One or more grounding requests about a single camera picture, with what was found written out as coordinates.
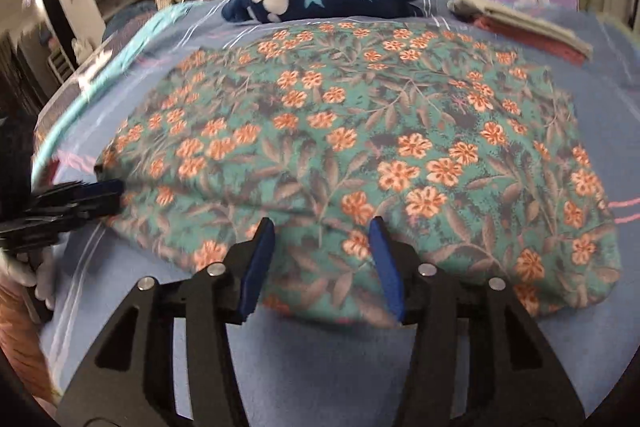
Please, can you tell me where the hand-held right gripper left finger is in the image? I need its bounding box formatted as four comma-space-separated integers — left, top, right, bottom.
52, 217, 277, 427

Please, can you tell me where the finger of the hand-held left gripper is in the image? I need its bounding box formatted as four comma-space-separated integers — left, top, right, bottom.
30, 199, 123, 233
60, 178, 125, 208

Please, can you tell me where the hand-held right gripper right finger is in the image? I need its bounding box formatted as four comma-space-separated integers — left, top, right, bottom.
369, 216, 586, 427

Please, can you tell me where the green floral garment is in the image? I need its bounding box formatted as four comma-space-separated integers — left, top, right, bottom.
95, 21, 623, 327

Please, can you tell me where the person's left forearm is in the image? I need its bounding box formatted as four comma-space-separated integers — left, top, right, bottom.
0, 282, 57, 405

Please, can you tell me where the person's left hand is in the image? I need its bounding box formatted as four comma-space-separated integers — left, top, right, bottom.
0, 252, 57, 312

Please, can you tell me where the blue striped bed sheet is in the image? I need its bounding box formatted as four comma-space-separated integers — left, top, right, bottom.
30, 0, 640, 427

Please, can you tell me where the teal cloth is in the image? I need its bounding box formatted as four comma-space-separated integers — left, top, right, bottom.
30, 1, 202, 188

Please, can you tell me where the folded beige red cloth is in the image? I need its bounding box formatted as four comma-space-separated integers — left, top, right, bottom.
447, 0, 595, 56

